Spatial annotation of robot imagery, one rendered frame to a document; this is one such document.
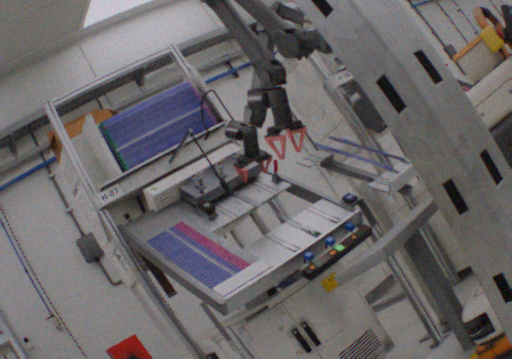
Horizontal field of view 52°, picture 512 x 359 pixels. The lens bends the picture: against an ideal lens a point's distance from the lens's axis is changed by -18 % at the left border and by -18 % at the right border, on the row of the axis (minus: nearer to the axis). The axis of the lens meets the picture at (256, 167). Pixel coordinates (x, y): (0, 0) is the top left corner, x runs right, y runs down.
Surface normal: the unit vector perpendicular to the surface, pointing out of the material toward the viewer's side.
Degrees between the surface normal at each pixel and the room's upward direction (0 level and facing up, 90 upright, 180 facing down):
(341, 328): 90
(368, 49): 90
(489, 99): 90
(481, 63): 92
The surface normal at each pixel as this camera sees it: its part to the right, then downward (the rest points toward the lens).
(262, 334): 0.37, -0.39
